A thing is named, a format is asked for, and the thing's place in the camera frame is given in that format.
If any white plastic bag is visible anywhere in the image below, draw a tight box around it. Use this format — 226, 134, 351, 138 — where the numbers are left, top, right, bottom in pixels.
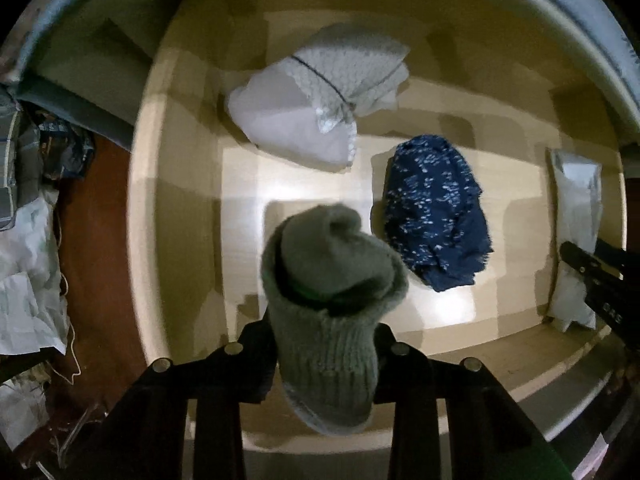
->
0, 195, 71, 356

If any white cloth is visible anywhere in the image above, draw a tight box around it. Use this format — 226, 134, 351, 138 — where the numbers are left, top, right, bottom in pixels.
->
542, 147, 603, 333

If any grey knit sock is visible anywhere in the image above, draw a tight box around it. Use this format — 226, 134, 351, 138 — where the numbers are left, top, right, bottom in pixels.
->
260, 204, 410, 436

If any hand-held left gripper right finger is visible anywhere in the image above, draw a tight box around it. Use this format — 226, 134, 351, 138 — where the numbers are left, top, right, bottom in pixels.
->
372, 322, 571, 480

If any crumpled pale plastic bag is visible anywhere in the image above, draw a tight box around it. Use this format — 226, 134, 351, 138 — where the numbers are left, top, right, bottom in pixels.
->
0, 370, 51, 451

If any blue printed bag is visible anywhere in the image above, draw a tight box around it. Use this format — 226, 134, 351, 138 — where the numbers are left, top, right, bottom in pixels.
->
37, 110, 96, 181

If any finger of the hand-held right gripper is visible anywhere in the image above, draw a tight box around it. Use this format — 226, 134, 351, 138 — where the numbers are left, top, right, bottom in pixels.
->
559, 241, 626, 291

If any grey plaid blanket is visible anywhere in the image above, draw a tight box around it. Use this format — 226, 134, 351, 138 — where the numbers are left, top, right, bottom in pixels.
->
0, 85, 46, 231

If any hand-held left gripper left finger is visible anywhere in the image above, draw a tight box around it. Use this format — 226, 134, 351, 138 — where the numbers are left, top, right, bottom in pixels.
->
65, 322, 278, 480

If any navy speckled underwear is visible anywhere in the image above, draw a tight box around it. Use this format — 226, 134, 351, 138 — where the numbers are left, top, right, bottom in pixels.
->
370, 134, 495, 293

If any white string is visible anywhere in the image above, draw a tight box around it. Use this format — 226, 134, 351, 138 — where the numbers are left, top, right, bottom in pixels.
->
60, 280, 83, 386

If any white smooth underwear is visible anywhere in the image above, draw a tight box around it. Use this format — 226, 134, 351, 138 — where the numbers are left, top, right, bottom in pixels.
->
225, 57, 358, 173

